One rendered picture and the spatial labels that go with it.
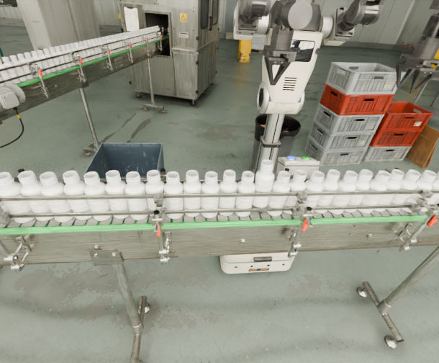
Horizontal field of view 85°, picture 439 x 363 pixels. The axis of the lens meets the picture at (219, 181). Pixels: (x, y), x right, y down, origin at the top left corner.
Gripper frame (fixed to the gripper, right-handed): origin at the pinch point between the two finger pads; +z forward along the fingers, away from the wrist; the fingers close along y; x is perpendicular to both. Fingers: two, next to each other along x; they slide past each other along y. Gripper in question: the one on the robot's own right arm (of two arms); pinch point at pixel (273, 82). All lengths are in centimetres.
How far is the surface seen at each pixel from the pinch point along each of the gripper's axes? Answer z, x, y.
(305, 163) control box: 28.6, 18.4, 1.2
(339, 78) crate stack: 38, 133, -176
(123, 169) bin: 62, -62, -44
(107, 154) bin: 52, -69, -44
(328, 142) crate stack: 104, 136, -158
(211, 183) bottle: 25.8, -19.0, 16.1
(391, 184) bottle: 28, 43, 16
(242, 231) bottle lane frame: 44.9, -7.5, 19.1
